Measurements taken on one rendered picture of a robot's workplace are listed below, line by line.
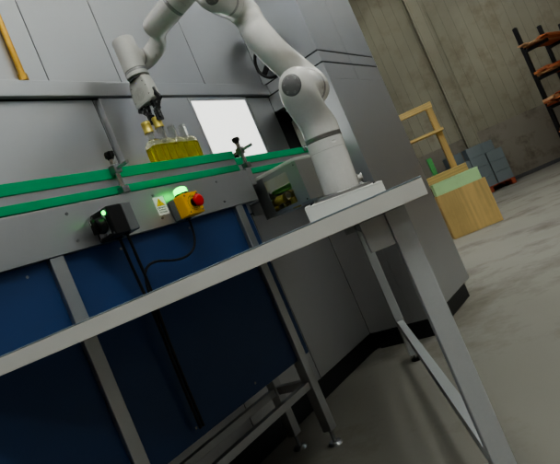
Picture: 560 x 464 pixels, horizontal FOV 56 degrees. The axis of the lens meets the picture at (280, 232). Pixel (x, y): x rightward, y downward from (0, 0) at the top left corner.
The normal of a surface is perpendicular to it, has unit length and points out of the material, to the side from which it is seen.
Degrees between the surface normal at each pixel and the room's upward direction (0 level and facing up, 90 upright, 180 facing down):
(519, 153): 90
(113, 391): 90
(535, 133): 90
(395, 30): 90
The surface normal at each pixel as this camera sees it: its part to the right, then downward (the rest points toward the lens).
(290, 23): -0.54, 0.22
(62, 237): 0.74, -0.33
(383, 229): -0.09, 0.02
